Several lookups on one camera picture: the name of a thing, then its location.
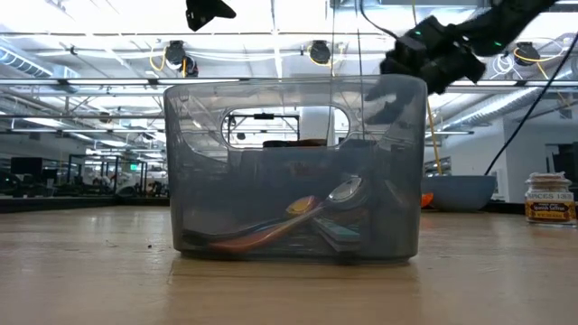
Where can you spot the grey transparent plastic bin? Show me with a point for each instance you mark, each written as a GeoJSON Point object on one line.
{"type": "Point", "coordinates": [198, 216]}
{"type": "Point", "coordinates": [361, 153]}

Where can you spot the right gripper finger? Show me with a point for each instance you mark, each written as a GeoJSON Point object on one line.
{"type": "Point", "coordinates": [388, 113]}
{"type": "Point", "coordinates": [381, 92]}

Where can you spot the orange ramen noodle packet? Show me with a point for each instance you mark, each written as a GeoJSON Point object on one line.
{"type": "Point", "coordinates": [426, 200]}

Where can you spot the blue bowl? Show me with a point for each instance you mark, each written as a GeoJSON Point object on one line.
{"type": "Point", "coordinates": [458, 194]}

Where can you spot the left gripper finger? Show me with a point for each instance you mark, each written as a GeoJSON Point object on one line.
{"type": "Point", "coordinates": [205, 11]}

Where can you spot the small glass jar brown lid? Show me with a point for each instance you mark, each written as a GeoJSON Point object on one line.
{"type": "Point", "coordinates": [550, 203]}

